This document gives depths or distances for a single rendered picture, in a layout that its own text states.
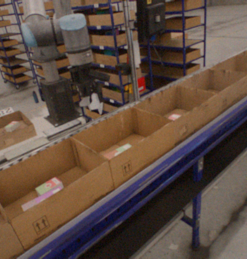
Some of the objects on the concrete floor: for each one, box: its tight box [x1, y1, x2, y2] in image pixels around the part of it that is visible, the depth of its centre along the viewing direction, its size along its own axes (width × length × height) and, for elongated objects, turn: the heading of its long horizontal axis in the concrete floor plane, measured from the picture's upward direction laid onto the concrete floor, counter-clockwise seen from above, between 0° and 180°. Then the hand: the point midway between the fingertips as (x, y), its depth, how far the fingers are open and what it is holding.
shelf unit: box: [0, 0, 36, 90], centre depth 553 cm, size 98×49×196 cm, turn 54°
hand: (96, 109), depth 103 cm, fingers open, 5 cm apart
